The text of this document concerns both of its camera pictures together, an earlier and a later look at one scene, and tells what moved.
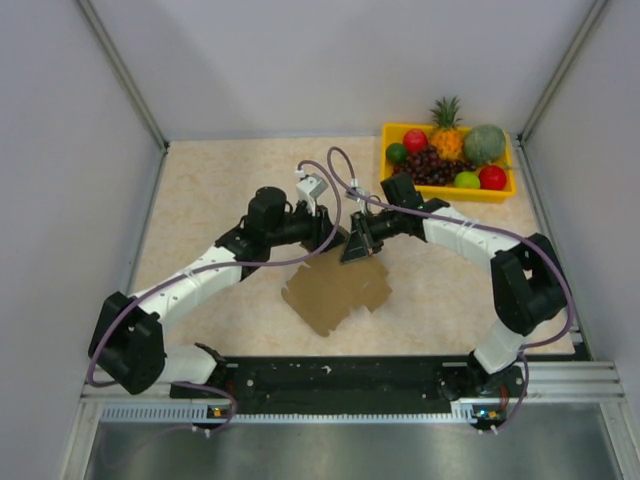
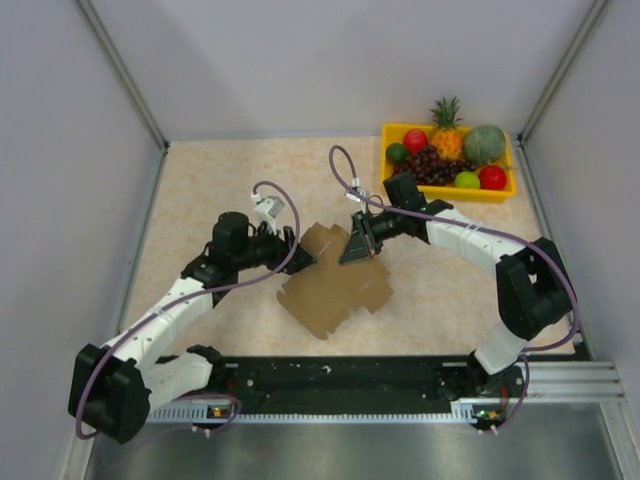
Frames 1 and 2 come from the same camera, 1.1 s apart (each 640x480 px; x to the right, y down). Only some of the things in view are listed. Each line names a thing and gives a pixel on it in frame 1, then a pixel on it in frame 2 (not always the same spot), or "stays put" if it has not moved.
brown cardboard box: [330, 290] stays put
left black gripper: [320, 226] -> [300, 260]
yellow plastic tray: [395, 133] stays put
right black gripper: [356, 248] stays put
